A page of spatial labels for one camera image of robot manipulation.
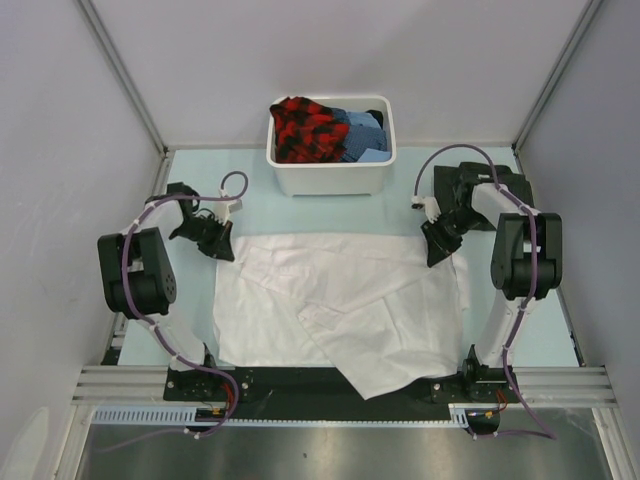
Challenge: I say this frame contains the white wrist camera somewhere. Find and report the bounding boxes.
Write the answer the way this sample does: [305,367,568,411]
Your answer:
[212,197,243,224]
[411,195,441,223]

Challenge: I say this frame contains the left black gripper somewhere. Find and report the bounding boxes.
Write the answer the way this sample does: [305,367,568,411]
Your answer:
[172,214,235,262]

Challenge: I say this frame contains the white long sleeve shirt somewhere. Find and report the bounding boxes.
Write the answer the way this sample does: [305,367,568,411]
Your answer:
[213,233,470,399]

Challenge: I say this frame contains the right aluminium corner post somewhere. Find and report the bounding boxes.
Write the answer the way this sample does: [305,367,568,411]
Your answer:
[511,0,605,156]

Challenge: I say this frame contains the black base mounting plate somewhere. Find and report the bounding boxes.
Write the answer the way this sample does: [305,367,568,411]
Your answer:
[163,367,518,422]

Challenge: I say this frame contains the red black plaid shirt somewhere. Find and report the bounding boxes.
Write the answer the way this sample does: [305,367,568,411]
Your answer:
[269,97,350,164]

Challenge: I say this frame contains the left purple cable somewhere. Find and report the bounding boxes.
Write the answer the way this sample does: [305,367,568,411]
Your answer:
[97,171,250,453]

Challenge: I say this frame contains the white slotted cable duct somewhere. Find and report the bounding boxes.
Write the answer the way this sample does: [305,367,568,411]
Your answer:
[92,406,468,428]

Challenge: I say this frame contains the blue patterned shirt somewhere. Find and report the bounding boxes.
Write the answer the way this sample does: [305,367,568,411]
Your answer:
[332,108,391,163]

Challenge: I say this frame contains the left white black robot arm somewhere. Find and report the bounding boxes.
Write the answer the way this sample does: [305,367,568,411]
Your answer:
[97,183,241,400]

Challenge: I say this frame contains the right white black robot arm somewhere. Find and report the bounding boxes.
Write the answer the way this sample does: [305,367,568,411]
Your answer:
[421,162,563,402]

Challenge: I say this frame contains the folded black striped shirt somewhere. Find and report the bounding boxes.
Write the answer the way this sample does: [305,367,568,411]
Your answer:
[433,162,534,213]

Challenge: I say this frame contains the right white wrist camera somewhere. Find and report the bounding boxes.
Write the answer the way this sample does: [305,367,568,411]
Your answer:
[411,195,441,223]

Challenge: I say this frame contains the left aluminium corner post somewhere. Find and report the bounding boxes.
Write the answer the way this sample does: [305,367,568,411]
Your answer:
[74,0,167,157]

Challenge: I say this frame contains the aluminium corner post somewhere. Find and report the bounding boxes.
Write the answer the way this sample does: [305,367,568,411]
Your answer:
[511,0,605,156]
[74,0,167,157]

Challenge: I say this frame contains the white plastic bin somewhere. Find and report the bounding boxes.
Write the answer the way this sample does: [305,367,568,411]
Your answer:
[266,95,397,196]

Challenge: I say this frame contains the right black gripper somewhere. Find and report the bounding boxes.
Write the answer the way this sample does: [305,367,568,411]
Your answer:
[421,208,486,267]

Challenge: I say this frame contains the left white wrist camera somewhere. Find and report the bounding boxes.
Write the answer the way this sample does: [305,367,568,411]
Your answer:
[212,197,243,224]

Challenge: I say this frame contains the aluminium front rail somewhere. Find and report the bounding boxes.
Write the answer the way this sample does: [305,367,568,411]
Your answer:
[73,366,617,408]

